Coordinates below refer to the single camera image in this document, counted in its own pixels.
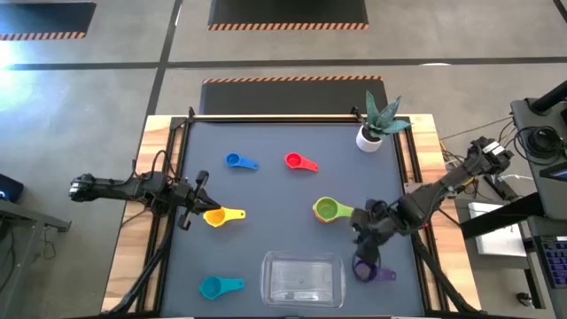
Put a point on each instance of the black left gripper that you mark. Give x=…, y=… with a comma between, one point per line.
x=188, y=199

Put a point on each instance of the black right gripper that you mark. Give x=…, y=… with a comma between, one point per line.
x=376, y=223

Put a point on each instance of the yellow measuring cup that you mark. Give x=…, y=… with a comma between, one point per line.
x=215, y=217

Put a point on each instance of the purple measuring cup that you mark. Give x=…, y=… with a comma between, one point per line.
x=386, y=275

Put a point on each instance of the blue measuring cup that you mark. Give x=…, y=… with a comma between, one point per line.
x=232, y=160

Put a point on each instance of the orange measuring cup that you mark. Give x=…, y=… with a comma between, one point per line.
x=321, y=220

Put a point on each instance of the green measuring cup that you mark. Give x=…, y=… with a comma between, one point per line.
x=327, y=209

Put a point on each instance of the teal measuring cup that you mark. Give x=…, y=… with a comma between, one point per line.
x=212, y=288

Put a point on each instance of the red measuring cup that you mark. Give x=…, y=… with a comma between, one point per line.
x=292, y=160

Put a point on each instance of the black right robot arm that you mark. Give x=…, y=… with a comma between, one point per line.
x=443, y=186

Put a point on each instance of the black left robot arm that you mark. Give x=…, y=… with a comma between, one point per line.
x=111, y=188

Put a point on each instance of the clear plastic basket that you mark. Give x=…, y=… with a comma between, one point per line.
x=301, y=279

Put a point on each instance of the grey table mat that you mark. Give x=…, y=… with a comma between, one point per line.
x=266, y=186

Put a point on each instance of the succulent plant in white pot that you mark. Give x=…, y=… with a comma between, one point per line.
x=367, y=141

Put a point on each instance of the white box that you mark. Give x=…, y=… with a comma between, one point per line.
x=500, y=241

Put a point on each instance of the black desk crossbar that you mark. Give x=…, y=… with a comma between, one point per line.
x=500, y=217

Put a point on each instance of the black power strip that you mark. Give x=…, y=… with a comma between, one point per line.
x=498, y=188

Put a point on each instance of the grey metal stand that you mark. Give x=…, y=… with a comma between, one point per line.
x=26, y=221

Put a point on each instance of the black keyboard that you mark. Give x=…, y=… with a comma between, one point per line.
x=556, y=263

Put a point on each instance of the grey side desk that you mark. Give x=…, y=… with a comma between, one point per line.
x=549, y=195

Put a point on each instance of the black electronic device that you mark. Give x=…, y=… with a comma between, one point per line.
x=9, y=188

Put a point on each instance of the black floor mat striped edge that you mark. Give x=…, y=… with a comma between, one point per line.
x=44, y=17
x=288, y=11

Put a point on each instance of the black aluminium table frame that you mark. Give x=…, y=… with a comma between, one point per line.
x=185, y=133

